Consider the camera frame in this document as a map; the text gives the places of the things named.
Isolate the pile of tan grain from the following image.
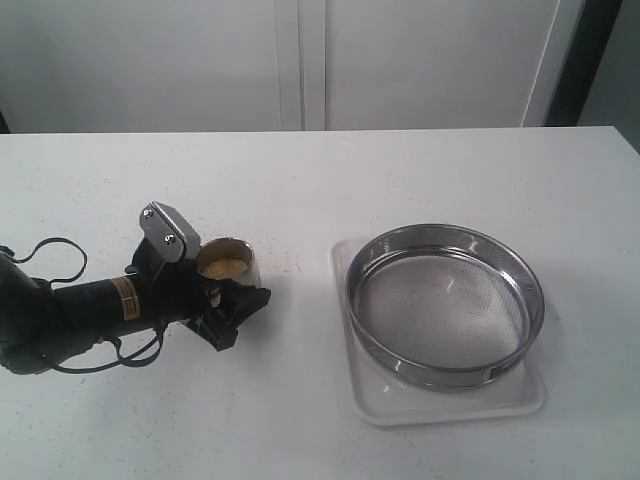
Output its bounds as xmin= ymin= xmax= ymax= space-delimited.
xmin=202 ymin=258 xmax=249 ymax=280

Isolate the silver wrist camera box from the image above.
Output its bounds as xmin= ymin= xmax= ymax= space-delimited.
xmin=139 ymin=201 xmax=201 ymax=264

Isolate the white square plastic tray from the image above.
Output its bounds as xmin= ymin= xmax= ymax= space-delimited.
xmin=331 ymin=238 xmax=547 ymax=427

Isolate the stainless steel cup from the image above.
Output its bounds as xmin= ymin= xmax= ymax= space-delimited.
xmin=196 ymin=237 xmax=261 ymax=288

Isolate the round steel mesh sieve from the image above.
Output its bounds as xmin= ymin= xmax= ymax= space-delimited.
xmin=344 ymin=223 xmax=546 ymax=390

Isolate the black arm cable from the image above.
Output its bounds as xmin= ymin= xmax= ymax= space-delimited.
xmin=0 ymin=236 xmax=166 ymax=373

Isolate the white cabinet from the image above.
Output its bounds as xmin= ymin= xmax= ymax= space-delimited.
xmin=1 ymin=1 xmax=584 ymax=133

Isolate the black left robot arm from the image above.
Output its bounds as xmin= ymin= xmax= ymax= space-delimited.
xmin=1 ymin=240 xmax=271 ymax=375

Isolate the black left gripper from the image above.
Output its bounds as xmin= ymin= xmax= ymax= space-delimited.
xmin=130 ymin=239 xmax=271 ymax=351

